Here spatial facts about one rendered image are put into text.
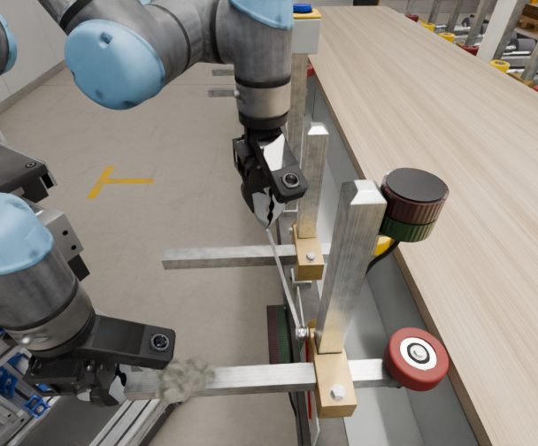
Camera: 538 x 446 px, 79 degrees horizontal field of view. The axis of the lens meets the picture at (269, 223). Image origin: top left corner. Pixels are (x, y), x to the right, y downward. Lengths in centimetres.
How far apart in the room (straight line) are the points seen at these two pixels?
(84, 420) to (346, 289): 106
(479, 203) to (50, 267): 78
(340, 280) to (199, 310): 129
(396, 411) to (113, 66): 75
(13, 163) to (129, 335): 41
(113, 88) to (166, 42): 7
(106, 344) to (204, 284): 130
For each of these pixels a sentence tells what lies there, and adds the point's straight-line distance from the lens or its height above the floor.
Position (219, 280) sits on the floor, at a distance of 173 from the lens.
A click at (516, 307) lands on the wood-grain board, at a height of 90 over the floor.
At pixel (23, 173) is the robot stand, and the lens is 69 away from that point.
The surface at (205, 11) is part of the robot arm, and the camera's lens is 45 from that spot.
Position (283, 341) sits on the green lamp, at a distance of 73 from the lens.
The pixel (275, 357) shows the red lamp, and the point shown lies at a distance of 71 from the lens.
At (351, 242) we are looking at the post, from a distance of 34.
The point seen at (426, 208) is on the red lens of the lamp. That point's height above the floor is 116.
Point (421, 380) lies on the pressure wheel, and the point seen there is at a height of 91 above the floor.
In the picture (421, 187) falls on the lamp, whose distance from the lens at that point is 34.
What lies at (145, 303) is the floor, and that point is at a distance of 173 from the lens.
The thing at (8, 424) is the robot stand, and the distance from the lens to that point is 124.
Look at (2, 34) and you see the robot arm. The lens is 77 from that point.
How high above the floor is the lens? 135
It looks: 42 degrees down
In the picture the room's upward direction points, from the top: straight up
